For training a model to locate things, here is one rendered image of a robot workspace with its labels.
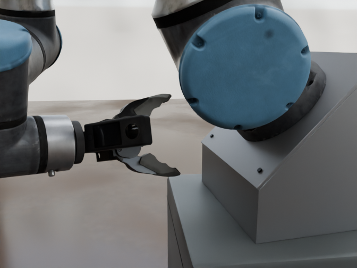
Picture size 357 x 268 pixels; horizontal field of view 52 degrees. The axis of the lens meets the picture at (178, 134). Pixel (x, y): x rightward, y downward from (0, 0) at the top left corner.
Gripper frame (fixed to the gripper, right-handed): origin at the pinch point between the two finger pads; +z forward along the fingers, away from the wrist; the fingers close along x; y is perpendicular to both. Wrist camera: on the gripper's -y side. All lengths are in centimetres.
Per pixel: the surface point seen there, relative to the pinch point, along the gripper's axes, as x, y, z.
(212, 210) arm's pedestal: 15.3, 0.2, 6.0
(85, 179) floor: 14, 262, 73
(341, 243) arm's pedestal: 21.3, -20.4, 15.4
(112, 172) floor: 10, 267, 102
